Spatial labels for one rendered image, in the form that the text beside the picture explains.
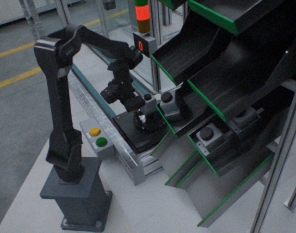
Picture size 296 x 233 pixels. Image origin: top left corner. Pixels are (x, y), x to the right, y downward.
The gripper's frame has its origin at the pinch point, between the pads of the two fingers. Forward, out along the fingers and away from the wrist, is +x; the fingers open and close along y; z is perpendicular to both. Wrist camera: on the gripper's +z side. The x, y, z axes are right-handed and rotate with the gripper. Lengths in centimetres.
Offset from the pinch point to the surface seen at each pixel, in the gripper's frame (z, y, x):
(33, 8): 11, -82, -19
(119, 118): 1.5, -9.2, 12.3
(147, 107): -6.8, 2.2, 2.9
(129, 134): 2.3, 2.3, 12.3
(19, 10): -7, -531, 88
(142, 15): -19.1, -16.9, -23.4
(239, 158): -4, 49, -14
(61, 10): -7, -105, -9
